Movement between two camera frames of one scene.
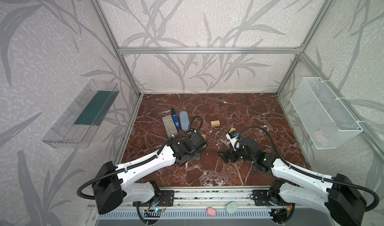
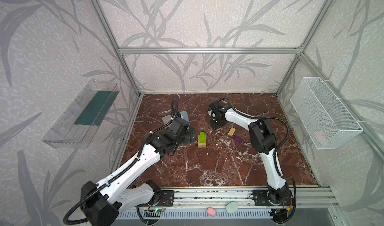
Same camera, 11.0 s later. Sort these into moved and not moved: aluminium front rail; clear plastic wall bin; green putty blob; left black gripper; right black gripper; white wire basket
Moved: left black gripper; right black gripper
Not moved: aluminium front rail; green putty blob; clear plastic wall bin; white wire basket
